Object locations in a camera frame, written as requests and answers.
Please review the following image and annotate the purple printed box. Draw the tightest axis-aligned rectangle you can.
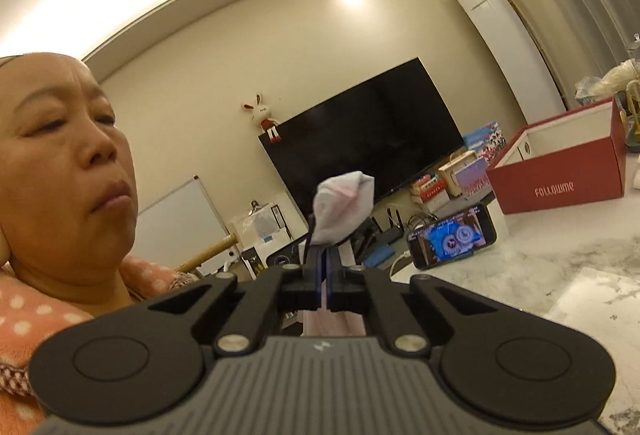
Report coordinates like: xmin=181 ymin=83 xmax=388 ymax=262
xmin=457 ymin=162 xmax=493 ymax=201

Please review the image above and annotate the white standing air conditioner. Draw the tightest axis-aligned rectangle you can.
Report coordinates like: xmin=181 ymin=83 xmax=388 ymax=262
xmin=446 ymin=0 xmax=568 ymax=113

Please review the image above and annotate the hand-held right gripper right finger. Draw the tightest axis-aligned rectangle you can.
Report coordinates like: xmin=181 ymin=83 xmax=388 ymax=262
xmin=326 ymin=246 xmax=497 ymax=358

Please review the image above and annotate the wooden handrail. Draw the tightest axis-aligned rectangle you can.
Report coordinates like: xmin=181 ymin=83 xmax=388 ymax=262
xmin=175 ymin=235 xmax=236 ymax=273

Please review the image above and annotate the wooden cup rack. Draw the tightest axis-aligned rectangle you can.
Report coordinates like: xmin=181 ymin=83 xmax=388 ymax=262
xmin=620 ymin=80 xmax=640 ymax=151

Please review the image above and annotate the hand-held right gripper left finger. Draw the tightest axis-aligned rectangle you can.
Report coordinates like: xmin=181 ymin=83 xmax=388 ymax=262
xmin=146 ymin=242 xmax=327 ymax=358

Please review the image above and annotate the black television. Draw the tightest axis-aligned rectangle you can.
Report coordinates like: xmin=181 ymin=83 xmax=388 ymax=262
xmin=258 ymin=58 xmax=466 ymax=218

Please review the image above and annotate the rabbit plush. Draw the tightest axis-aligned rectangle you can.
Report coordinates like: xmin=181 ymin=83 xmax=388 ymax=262
xmin=241 ymin=91 xmax=282 ymax=145

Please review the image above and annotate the beige box with handle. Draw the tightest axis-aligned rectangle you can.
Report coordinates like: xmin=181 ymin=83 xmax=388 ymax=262
xmin=439 ymin=150 xmax=478 ymax=196

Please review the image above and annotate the red cardboard box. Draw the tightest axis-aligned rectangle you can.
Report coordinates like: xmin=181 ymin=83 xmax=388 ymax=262
xmin=486 ymin=96 xmax=627 ymax=216

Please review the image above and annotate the colourful picture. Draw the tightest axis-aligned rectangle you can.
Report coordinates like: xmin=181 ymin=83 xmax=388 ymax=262
xmin=462 ymin=122 xmax=508 ymax=161

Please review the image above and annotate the white appliance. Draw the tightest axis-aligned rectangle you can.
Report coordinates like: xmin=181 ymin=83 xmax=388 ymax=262
xmin=232 ymin=202 xmax=296 ymax=276

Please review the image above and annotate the person's orange dotted robe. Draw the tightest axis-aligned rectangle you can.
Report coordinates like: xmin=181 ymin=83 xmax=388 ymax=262
xmin=0 ymin=255 xmax=201 ymax=435

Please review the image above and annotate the red white box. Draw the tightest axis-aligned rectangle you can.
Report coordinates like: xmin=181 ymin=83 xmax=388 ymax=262
xmin=411 ymin=174 xmax=451 ymax=211

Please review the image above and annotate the black router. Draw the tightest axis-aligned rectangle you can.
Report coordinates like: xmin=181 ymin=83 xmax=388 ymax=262
xmin=370 ymin=208 xmax=406 ymax=246

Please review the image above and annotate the phone in green case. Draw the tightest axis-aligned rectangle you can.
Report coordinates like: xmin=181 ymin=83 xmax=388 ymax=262
xmin=406 ymin=204 xmax=498 ymax=272

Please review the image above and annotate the white pink-printed shopping bag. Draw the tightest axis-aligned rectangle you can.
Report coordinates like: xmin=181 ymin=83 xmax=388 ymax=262
xmin=300 ymin=170 xmax=376 ymax=338

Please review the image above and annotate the whiteboard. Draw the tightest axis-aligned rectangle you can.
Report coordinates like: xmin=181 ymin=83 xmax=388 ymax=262
xmin=134 ymin=175 xmax=232 ymax=266

